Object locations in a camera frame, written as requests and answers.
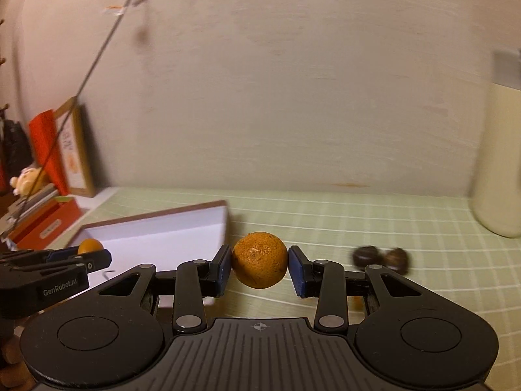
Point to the orange mandarin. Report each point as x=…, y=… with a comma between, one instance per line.
x=259, y=260

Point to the stack of grey books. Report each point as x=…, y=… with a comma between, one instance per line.
x=32, y=199

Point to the yellow plush toy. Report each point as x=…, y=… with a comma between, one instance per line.
x=26, y=179

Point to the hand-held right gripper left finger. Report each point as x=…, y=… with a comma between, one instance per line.
x=224, y=271

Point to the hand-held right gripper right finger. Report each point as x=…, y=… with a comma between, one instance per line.
x=297, y=273

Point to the wooden picture frame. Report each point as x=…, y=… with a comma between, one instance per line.
x=75, y=150

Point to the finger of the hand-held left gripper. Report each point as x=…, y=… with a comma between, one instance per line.
x=99, y=261
x=61, y=255

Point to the cream thermos jug grey lid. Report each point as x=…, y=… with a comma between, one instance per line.
x=500, y=150

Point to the dark brown water chestnut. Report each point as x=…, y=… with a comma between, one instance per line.
x=397, y=258
x=363, y=255

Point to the open orange box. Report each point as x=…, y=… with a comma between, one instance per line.
x=49, y=220

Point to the black hanging bag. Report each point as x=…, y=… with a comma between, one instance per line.
x=14, y=142

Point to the green checked table mat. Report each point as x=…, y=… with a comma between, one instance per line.
x=366, y=220

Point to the small orange kumquat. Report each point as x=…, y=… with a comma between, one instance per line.
x=89, y=246

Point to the white cardboard box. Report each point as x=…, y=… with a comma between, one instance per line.
x=163, y=228

